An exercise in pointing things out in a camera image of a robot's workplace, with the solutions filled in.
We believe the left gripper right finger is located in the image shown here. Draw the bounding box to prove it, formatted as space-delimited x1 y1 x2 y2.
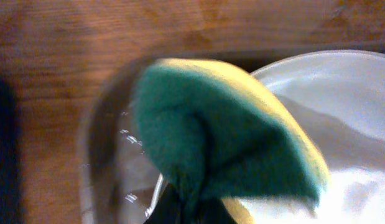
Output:
196 198 236 224

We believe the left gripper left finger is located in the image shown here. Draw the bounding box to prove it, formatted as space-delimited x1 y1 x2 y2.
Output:
144 184 182 224

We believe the brown serving tray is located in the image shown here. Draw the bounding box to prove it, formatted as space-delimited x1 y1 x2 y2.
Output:
80 42 385 223

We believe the green yellow sponge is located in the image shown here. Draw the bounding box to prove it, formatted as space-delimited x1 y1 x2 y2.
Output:
134 58 330 223

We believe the white plate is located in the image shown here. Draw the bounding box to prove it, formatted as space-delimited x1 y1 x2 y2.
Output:
145 49 385 224

